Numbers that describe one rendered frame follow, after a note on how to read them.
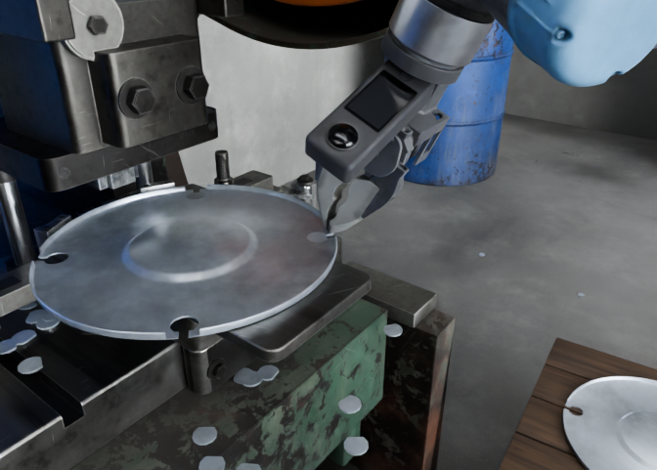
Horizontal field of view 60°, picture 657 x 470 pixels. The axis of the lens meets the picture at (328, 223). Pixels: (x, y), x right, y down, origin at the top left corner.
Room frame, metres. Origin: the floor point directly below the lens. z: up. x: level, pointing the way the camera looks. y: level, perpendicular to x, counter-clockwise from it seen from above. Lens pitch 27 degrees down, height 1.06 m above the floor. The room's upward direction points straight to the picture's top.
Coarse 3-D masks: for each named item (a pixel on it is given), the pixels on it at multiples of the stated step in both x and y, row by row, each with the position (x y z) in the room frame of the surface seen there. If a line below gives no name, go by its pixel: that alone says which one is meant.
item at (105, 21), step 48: (96, 0) 0.48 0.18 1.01; (144, 0) 0.53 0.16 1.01; (192, 0) 0.58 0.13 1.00; (0, 48) 0.52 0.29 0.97; (48, 48) 0.47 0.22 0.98; (96, 48) 0.48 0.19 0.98; (144, 48) 0.49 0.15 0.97; (192, 48) 0.53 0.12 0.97; (0, 96) 0.54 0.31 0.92; (48, 96) 0.48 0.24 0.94; (96, 96) 0.48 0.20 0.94; (144, 96) 0.47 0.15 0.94; (192, 96) 0.52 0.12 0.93; (48, 144) 0.49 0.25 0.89; (96, 144) 0.48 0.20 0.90
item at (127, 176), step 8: (128, 168) 0.57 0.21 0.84; (136, 168) 0.58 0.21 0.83; (112, 176) 0.55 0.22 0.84; (120, 176) 0.56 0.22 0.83; (128, 176) 0.56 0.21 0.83; (136, 176) 0.58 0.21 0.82; (88, 184) 0.56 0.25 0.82; (96, 184) 0.55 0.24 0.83; (104, 184) 0.55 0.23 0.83; (112, 184) 0.55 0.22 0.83; (120, 184) 0.56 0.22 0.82
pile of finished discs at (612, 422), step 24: (600, 384) 0.77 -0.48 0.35; (624, 384) 0.77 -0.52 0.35; (648, 384) 0.77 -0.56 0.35; (600, 408) 0.71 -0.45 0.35; (624, 408) 0.71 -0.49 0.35; (648, 408) 0.71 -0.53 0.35; (576, 432) 0.66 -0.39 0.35; (600, 432) 0.66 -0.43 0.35; (624, 432) 0.66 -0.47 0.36; (648, 432) 0.66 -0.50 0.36; (576, 456) 0.61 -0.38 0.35; (600, 456) 0.61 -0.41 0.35; (624, 456) 0.61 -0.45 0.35; (648, 456) 0.61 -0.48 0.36
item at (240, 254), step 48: (144, 192) 0.62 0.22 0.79; (240, 192) 0.63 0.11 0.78; (48, 240) 0.50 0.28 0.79; (96, 240) 0.51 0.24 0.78; (144, 240) 0.50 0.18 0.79; (192, 240) 0.50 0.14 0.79; (240, 240) 0.50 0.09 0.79; (288, 240) 0.51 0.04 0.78; (336, 240) 0.50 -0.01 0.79; (48, 288) 0.42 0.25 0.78; (96, 288) 0.42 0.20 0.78; (144, 288) 0.42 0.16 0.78; (192, 288) 0.42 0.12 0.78; (240, 288) 0.42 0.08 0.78; (288, 288) 0.42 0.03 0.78; (144, 336) 0.35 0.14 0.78; (192, 336) 0.36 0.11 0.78
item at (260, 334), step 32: (320, 288) 0.43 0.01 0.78; (352, 288) 0.43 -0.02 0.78; (192, 320) 0.39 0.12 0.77; (288, 320) 0.38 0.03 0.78; (320, 320) 0.38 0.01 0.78; (192, 352) 0.43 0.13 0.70; (224, 352) 0.45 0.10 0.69; (256, 352) 0.35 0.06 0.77; (288, 352) 0.35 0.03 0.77; (192, 384) 0.43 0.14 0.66
